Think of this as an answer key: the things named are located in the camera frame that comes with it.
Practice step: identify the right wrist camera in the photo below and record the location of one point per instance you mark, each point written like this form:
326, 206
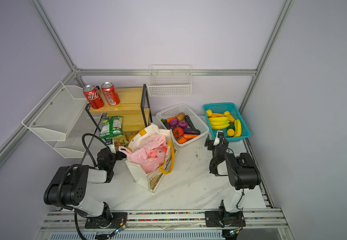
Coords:
220, 140

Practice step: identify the small yellow-green snack bag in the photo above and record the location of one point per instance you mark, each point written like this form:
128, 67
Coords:
120, 141

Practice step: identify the red toy tomato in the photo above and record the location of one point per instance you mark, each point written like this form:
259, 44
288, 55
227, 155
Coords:
178, 132

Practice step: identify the white wire wall basket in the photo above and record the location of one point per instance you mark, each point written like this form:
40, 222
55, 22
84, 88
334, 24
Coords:
170, 80

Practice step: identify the purple toy onion right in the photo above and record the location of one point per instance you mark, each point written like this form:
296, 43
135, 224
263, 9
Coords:
183, 124

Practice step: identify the green snack bag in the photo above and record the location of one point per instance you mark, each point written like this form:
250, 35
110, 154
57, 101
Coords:
111, 127

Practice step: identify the white mesh tiered rack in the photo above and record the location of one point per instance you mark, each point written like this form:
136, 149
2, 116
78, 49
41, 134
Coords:
61, 119

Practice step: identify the teal plastic basket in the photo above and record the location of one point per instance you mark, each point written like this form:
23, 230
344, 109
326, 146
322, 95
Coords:
227, 110

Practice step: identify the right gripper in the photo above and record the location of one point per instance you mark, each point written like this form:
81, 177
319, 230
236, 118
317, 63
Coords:
209, 144

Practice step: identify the yellow toy banana right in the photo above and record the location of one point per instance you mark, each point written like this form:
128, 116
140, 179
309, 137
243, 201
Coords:
238, 128

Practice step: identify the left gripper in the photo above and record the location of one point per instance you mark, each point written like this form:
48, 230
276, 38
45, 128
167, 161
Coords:
120, 156

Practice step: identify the pink plastic grocery bag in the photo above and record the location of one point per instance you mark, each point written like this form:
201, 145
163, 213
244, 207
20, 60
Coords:
151, 153

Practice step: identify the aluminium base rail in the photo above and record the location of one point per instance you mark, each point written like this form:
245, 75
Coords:
169, 225

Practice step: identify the yellow toy banana bunch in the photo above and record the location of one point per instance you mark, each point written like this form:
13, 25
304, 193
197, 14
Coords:
218, 123

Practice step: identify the yellow toy lemon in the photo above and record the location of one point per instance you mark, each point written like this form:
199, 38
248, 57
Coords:
209, 113
231, 132

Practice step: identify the red cola can right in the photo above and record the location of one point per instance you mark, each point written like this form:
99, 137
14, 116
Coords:
110, 93

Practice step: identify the dark toy cucumber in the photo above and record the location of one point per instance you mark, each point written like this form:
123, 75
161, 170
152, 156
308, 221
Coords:
189, 122

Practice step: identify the white canvas tote bag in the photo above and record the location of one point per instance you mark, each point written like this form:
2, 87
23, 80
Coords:
152, 180

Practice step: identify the red cola can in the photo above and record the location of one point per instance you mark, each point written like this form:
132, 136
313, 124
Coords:
93, 97
110, 93

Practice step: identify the white plastic basket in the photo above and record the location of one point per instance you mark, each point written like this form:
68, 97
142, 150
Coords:
166, 115

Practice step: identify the purple toy onion left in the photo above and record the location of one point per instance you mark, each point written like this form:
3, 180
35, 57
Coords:
174, 122

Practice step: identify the purple toy onion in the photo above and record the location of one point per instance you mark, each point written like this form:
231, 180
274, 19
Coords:
174, 122
183, 124

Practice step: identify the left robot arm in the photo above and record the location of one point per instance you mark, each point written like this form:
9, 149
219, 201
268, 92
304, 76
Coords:
67, 189

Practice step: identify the red cola can left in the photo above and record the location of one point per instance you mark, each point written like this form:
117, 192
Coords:
93, 97

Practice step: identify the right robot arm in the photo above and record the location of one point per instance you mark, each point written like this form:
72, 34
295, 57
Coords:
243, 175

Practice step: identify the wooden black-frame shelf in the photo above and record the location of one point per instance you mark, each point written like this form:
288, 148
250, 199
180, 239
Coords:
134, 107

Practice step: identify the brown toy potato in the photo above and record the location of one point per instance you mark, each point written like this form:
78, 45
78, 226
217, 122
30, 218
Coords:
180, 116

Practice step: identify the purple toy eggplant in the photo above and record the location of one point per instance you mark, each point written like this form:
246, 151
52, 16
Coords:
189, 131

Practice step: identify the orange toy carrot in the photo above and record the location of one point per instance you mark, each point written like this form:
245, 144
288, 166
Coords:
190, 136

